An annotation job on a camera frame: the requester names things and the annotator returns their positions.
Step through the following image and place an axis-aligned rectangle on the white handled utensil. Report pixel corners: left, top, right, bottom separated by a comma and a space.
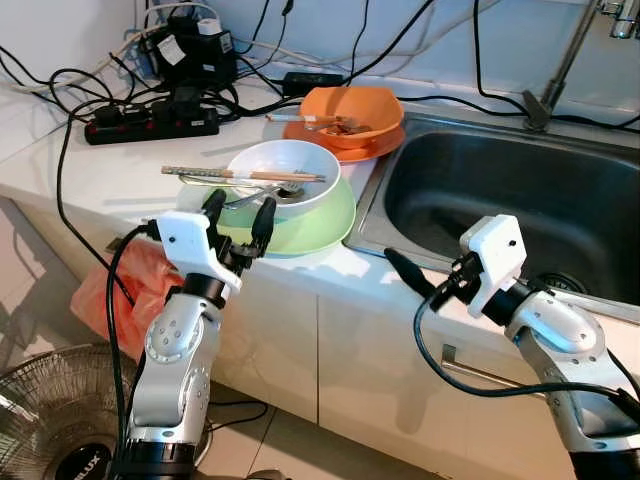
265, 112, 336, 125

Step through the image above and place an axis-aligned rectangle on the green plate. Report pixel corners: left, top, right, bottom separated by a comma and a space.
205, 172, 359, 258

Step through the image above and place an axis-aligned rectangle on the white bowl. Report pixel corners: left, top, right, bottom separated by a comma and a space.
227, 139, 342, 220

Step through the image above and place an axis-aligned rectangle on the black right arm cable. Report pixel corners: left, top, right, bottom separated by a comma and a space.
412, 296, 640, 421

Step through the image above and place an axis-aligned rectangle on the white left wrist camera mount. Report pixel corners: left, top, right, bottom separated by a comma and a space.
154, 210, 246, 298

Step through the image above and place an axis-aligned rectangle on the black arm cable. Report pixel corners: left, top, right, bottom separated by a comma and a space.
104, 225, 163, 451
412, 296, 640, 421

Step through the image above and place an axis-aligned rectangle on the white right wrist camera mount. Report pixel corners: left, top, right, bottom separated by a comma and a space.
459, 214, 527, 320

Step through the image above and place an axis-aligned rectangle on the red plastic bag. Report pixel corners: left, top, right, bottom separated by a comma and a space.
70, 240, 186, 361

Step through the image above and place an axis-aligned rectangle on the metal sink drain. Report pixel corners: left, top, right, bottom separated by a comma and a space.
540, 270, 591, 297

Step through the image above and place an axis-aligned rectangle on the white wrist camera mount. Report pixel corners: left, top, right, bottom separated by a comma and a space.
459, 214, 527, 320
154, 210, 246, 298

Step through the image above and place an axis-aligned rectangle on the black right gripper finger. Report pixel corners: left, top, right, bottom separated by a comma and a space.
384, 246, 442, 302

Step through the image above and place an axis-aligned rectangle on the plain white cabinet door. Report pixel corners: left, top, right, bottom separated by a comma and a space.
190, 262, 323, 423

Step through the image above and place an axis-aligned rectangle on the metal faucet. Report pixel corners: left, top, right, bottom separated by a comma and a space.
520, 0, 640, 133

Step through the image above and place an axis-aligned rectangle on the orange plate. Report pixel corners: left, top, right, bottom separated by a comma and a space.
325, 122, 407, 164

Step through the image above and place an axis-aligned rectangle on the metal fork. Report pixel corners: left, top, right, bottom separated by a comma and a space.
177, 172, 279, 209

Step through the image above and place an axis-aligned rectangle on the metal cabinet handle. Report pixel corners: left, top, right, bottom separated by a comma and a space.
440, 343, 551, 399

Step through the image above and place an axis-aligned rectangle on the metal cage floor fan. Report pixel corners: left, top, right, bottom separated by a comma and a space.
0, 343, 216, 480

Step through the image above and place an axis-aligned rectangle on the black charger box white label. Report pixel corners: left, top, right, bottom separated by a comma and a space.
140, 14, 239, 91

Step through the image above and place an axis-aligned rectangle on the stainless steel sink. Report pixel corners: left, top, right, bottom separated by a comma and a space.
343, 110, 640, 323

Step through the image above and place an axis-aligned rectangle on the orange bowl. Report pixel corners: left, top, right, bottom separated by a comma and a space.
300, 86, 406, 151

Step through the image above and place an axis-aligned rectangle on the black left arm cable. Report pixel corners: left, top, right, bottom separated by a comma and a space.
104, 225, 163, 451

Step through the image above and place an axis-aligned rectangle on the black power brick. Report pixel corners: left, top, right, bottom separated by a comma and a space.
283, 70, 346, 98

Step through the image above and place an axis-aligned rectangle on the black power strip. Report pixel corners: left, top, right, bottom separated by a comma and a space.
84, 100, 221, 147

